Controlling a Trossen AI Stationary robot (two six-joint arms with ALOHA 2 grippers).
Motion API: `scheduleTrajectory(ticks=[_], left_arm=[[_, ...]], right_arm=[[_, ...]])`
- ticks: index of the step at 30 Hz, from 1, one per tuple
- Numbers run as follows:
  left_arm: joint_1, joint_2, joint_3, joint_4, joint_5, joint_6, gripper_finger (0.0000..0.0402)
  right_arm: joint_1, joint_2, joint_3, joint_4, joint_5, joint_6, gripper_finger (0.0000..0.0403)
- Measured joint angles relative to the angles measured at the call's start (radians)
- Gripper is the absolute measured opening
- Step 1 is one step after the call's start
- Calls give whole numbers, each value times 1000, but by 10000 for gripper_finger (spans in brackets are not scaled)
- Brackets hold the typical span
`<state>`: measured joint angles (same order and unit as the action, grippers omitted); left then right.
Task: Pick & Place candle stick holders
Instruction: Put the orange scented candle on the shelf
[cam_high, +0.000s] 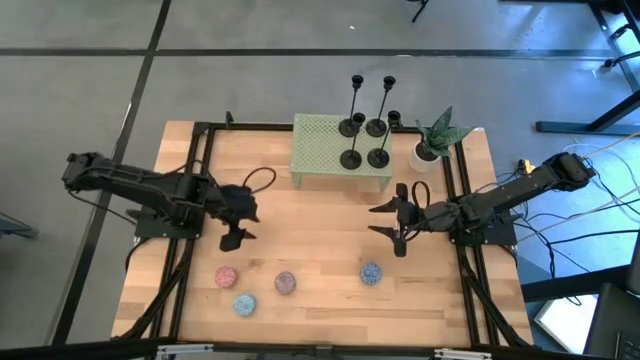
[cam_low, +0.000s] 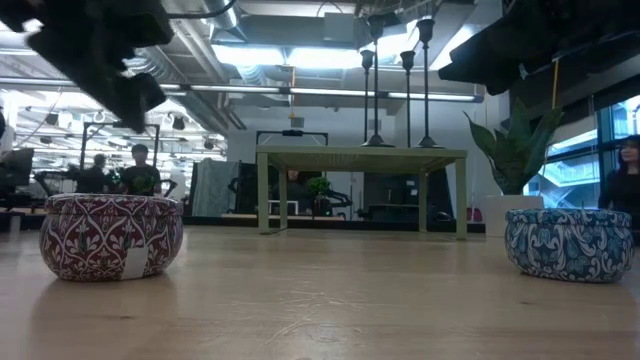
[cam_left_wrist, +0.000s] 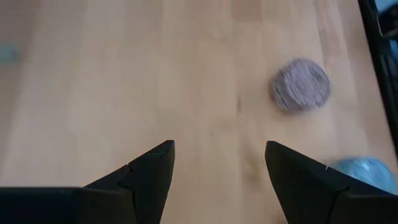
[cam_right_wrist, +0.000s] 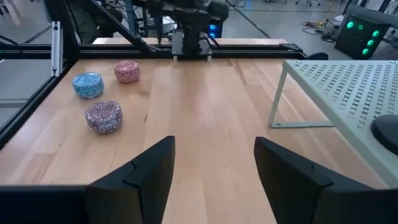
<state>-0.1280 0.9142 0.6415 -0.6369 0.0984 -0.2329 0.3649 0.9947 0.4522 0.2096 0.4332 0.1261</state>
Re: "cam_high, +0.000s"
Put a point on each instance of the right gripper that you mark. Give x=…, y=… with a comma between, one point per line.
x=407, y=220

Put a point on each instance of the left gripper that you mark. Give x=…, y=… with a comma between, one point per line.
x=232, y=202

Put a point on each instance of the pink round tin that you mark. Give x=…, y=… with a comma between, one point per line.
x=226, y=278

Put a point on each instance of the black candle stick holder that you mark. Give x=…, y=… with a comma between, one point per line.
x=378, y=158
x=376, y=128
x=348, y=128
x=351, y=159

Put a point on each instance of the purple round tin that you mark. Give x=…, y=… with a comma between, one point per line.
x=285, y=283

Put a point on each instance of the light blue round tin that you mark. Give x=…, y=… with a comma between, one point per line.
x=245, y=305

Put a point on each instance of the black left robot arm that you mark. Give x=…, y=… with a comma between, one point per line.
x=150, y=192

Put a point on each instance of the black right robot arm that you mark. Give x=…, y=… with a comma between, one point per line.
x=510, y=192

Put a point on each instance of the snake plant in white pot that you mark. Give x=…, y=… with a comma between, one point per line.
x=440, y=135

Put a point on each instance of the green perforated metal shelf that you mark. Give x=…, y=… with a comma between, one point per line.
x=315, y=145

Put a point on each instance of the yellow power strip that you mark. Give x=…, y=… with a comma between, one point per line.
x=525, y=166

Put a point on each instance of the black desk foot bar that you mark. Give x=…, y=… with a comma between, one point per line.
x=575, y=285

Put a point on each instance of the white flat board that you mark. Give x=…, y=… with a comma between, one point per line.
x=565, y=322

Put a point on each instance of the black desk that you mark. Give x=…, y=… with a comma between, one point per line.
x=575, y=127

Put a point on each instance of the black tripod leg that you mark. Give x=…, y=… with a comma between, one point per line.
x=420, y=11

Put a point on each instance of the grey chair leg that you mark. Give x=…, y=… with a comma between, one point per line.
x=17, y=231

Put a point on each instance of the black cabinet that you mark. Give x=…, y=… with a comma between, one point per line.
x=612, y=320

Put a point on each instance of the black office chair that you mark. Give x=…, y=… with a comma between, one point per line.
x=622, y=59

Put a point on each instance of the silver aluminium bracket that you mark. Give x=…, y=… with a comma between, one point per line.
x=185, y=350
x=462, y=354

